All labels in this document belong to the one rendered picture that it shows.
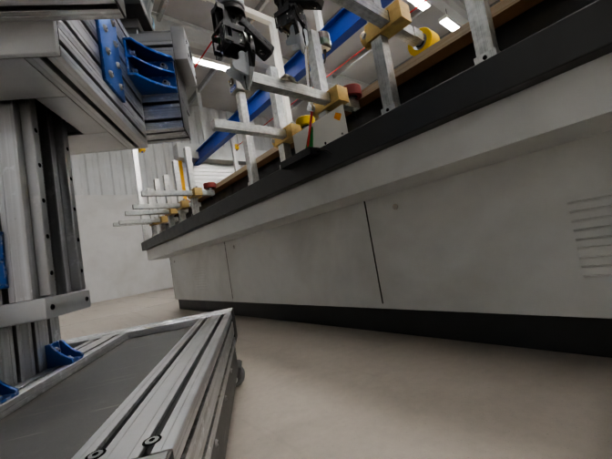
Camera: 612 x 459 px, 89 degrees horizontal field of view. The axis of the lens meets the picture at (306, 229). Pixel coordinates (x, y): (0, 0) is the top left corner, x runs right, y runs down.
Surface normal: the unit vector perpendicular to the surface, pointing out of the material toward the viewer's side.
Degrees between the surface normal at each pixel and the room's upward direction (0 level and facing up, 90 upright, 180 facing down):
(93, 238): 90
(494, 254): 90
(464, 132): 90
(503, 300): 90
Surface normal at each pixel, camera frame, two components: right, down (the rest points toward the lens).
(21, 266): 0.16, -0.09
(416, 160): -0.76, 0.08
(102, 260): 0.63, -0.15
